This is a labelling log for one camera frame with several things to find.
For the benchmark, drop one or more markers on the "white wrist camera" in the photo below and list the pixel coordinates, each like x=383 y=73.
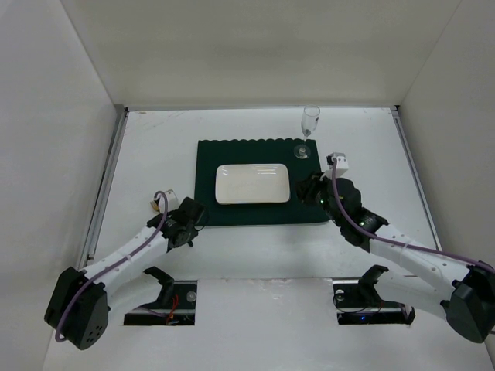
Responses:
x=337 y=161
x=164 y=201

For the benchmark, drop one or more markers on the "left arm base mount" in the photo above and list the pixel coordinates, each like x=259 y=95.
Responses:
x=175 y=308

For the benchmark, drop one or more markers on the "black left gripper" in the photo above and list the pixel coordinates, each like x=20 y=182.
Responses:
x=195 y=210

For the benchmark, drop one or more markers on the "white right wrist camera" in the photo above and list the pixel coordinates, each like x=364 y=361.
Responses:
x=337 y=161

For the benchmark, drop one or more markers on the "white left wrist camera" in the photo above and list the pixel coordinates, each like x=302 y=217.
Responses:
x=164 y=201

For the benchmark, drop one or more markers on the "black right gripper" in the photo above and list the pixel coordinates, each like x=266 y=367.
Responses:
x=309 y=187

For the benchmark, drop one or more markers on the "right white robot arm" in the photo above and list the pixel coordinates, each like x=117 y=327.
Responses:
x=456 y=289

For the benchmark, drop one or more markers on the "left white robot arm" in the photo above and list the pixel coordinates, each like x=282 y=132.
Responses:
x=84 y=301

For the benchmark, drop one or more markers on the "white rectangular plate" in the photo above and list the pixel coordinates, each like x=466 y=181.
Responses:
x=252 y=184

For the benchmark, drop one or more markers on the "aluminium frame rail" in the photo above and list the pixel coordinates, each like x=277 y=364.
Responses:
x=418 y=184
x=91 y=238

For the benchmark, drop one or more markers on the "dark green cloth placemat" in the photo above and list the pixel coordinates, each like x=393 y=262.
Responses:
x=211 y=154

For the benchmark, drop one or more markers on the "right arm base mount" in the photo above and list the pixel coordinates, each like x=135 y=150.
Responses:
x=355 y=308

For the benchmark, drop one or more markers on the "clear champagne glass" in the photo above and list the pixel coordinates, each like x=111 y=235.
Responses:
x=309 y=122

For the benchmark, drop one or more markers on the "left aluminium frame rail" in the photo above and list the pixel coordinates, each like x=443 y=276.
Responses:
x=91 y=238

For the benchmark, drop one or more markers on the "right aluminium frame rail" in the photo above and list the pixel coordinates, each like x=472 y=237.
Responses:
x=418 y=184

